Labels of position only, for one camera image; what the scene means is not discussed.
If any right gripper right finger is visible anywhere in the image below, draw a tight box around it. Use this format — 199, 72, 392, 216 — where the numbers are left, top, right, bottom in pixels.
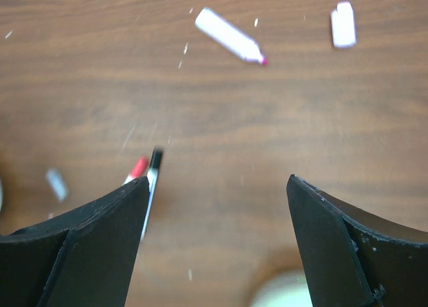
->
286, 175, 427, 306

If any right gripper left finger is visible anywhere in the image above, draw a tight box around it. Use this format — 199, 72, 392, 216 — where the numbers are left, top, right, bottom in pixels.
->
1, 177, 149, 306

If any red marker cap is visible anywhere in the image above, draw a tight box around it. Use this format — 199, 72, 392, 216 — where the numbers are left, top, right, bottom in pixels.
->
130, 157, 148, 179

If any white marker black tip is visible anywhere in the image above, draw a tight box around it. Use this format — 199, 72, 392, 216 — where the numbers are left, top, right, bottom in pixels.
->
140, 147, 164, 241

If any pink highlighter cap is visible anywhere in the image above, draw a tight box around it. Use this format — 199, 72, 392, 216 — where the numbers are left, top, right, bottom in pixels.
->
330, 1, 357, 49

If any pink highlighter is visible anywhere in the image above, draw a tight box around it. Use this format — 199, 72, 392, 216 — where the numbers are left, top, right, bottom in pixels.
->
195, 7, 267, 65

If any white marker red tip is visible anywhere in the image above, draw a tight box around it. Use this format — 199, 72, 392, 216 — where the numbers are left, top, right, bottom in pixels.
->
123, 175, 134, 185

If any clear pen cap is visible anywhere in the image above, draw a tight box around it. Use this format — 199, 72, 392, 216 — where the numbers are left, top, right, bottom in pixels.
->
45, 168, 69, 202

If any beige bowl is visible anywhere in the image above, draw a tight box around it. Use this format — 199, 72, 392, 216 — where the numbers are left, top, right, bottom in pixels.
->
249, 271, 313, 307

